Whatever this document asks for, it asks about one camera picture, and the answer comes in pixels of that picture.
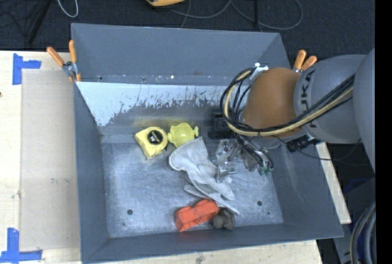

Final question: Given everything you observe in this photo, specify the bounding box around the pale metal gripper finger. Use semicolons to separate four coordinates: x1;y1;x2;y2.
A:
214;139;230;163
214;162;238;183

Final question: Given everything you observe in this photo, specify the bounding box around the white leather work glove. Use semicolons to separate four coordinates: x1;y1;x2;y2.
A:
168;137;241;216

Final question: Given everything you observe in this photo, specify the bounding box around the yellow-green plastic toy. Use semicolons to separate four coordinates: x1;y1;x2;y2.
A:
167;122;200;148

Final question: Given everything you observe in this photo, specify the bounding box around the brown lumpy toy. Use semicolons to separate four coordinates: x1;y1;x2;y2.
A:
209;208;237;231

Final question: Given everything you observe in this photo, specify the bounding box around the orange-red crumpled block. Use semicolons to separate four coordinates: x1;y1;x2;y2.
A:
174;198;221;233

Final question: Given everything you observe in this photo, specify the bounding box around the yellow tape measure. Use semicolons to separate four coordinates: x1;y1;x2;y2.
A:
134;126;170;160

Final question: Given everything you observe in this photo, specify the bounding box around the grey metal bin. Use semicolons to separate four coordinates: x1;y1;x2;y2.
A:
70;23;344;264

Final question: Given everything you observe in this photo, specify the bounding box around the pale brown cardboard board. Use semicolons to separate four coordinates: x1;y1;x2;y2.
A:
18;69;82;253

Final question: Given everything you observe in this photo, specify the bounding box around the black cylinder on white bracket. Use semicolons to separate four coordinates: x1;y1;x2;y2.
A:
286;135;318;153

